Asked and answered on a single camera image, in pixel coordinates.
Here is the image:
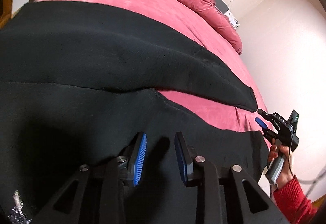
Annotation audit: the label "black pants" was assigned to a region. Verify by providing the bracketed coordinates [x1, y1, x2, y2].
[1, 2, 267, 223]

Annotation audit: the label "red sleeve right forearm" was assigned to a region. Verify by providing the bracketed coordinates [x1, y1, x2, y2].
[273, 176, 318, 224]

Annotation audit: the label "person's right hand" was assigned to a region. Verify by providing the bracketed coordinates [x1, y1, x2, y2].
[268, 138, 293, 189]

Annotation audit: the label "pink bed cover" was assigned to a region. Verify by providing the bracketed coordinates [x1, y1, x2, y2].
[38, 0, 266, 132]

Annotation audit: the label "black cable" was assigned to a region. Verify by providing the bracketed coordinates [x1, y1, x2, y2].
[287, 134, 326, 195]

